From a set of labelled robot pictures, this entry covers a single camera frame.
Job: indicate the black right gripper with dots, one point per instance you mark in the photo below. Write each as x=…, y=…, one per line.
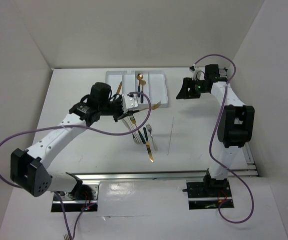
x=188, y=82

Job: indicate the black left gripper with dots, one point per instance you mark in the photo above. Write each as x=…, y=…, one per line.
x=116, y=117

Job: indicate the silver fork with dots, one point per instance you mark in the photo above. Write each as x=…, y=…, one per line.
x=149, y=128
x=135, y=138

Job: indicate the gold knife green handle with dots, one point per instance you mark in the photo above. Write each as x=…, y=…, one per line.
x=148, y=145
x=119, y=88

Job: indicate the gold spoon green handle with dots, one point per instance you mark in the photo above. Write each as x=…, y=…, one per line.
x=139, y=77
x=142, y=83

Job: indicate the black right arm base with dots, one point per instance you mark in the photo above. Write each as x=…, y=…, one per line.
x=201, y=191

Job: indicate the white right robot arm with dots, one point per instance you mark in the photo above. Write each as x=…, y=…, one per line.
x=233, y=129

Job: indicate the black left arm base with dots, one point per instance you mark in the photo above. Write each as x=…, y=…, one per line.
x=80, y=192

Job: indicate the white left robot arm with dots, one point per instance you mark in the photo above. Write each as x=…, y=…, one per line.
x=29, y=167

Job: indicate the white compartment cutlery tray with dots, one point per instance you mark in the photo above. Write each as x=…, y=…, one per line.
x=155, y=87

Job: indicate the white chopstick right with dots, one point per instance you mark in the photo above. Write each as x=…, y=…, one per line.
x=170, y=137

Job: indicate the gold fork bottom edge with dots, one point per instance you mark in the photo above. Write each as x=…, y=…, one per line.
x=67, y=237

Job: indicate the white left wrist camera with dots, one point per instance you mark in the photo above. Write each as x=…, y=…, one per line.
x=129, y=103

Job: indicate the aluminium rail front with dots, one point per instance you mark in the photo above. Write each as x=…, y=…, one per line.
x=141, y=176

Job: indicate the aluminium rail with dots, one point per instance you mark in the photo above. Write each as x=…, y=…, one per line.
x=141, y=176
x=249, y=155

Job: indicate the aluminium rail right side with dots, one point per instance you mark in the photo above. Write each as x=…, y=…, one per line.
x=249, y=155

